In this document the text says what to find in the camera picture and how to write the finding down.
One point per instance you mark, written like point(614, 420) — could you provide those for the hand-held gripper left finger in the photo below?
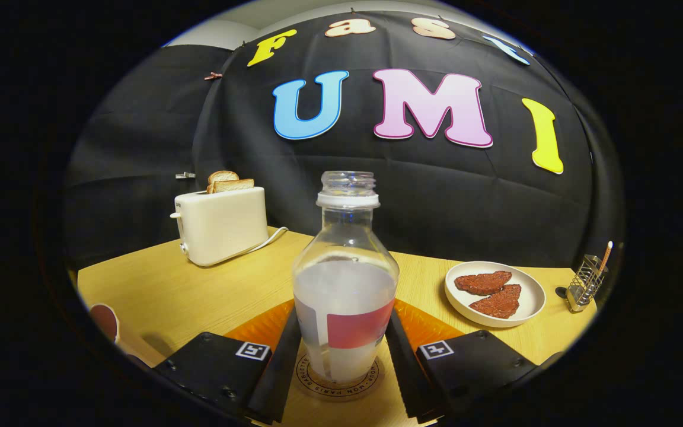
point(279, 373)

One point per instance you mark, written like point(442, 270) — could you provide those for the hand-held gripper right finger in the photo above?
point(404, 373)

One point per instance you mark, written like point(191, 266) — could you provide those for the round wooden coaster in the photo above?
point(308, 382)

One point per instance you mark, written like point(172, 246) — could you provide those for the clear juice bottle red label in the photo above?
point(344, 290)

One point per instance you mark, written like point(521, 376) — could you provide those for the wooden table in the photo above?
point(246, 284)

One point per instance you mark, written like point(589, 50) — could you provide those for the brown meat patty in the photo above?
point(498, 304)
point(484, 283)

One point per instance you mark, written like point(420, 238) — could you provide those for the white round plate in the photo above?
point(532, 296)

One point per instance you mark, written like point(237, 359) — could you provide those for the cream toaster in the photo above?
point(223, 225)

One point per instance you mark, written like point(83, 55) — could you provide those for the black backdrop cloth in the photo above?
point(436, 201)

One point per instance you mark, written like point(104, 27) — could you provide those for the flat toast slice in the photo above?
point(235, 185)

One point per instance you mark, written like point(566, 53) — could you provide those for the round-topped toast slice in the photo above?
point(223, 176)

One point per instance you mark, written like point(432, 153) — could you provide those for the silver metal clip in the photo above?
point(185, 175)

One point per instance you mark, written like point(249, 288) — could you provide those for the wooden stick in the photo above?
point(605, 255)

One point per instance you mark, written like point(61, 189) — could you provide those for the pink clip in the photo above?
point(213, 76)

